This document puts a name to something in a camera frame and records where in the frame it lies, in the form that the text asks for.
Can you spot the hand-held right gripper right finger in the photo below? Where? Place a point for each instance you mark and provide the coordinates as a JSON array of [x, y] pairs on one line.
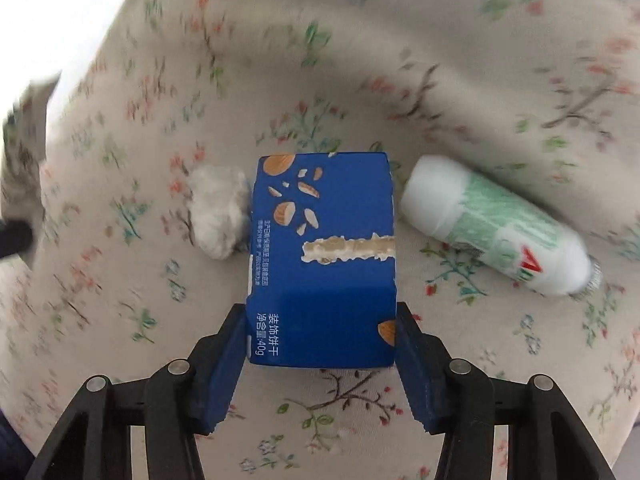
[[420, 375]]

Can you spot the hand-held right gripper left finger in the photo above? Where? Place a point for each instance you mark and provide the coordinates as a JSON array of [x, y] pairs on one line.
[[220, 370]]

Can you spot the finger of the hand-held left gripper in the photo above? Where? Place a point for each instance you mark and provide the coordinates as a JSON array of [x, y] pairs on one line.
[[14, 237]]

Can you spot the blue almond biscuit box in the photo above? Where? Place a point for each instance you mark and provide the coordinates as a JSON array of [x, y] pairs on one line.
[[325, 280]]

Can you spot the white tissue ball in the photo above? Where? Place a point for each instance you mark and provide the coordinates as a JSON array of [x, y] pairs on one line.
[[220, 212]]

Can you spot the white bottle green label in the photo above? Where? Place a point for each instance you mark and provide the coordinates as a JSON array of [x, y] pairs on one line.
[[495, 225]]

